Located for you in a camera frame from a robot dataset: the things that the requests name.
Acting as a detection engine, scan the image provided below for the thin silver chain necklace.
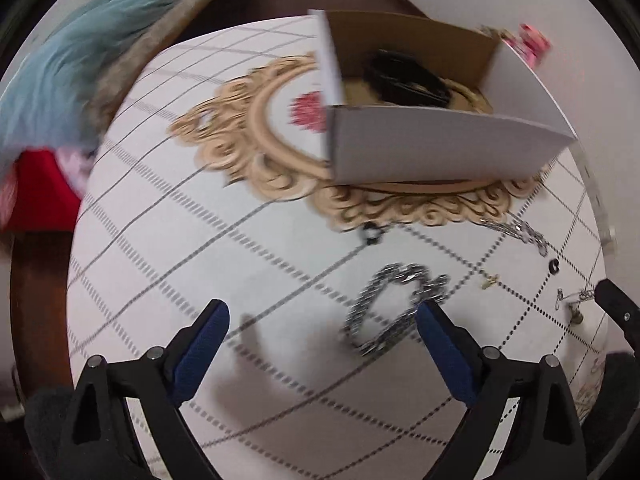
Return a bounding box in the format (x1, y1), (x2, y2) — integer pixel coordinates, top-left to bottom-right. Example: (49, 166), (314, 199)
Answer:
(478, 214), (550, 258)

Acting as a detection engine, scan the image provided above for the small gold earring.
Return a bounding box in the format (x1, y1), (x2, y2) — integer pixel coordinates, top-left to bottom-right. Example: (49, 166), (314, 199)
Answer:
(482, 274), (500, 289)

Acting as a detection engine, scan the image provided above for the thick silver chain bracelet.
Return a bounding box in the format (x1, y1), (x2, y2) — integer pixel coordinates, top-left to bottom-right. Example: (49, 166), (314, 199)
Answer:
(342, 262), (450, 358)

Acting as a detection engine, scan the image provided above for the silver safety pin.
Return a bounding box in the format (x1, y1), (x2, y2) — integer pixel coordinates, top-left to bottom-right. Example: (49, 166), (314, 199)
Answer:
(555, 288), (594, 309)

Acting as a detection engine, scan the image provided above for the pink panther plush toy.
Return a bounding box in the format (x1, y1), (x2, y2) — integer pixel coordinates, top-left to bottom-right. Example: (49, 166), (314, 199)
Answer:
(499, 24), (551, 68)

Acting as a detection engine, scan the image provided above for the patterned white tablecloth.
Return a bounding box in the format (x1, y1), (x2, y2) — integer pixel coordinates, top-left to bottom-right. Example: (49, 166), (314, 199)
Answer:
(67, 15), (608, 479)

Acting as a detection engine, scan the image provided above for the white cardboard box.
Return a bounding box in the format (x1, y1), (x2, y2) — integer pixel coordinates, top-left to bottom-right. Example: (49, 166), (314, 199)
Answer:
(313, 10), (577, 184)

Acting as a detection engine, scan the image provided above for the black wristband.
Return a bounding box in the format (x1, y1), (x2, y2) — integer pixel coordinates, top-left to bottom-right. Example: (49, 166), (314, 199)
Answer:
(363, 49), (451, 108)

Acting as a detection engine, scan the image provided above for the teal duvet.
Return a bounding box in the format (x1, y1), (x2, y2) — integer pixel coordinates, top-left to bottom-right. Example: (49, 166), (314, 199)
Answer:
(1, 0), (179, 172)

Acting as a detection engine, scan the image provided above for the bed with patterned mattress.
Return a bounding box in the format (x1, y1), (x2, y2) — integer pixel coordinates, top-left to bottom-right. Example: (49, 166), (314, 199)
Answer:
(86, 0), (212, 134)

